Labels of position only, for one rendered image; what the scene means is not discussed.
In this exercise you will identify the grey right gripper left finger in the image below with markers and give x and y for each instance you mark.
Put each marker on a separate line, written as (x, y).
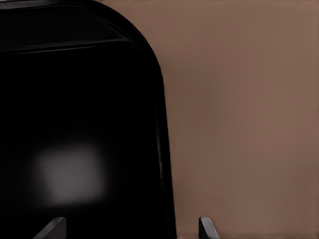
(53, 229)

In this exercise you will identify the black plastic storage box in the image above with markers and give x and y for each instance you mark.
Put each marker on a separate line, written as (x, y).
(82, 104)

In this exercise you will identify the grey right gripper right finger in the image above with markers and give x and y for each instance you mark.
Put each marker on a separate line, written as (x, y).
(207, 229)

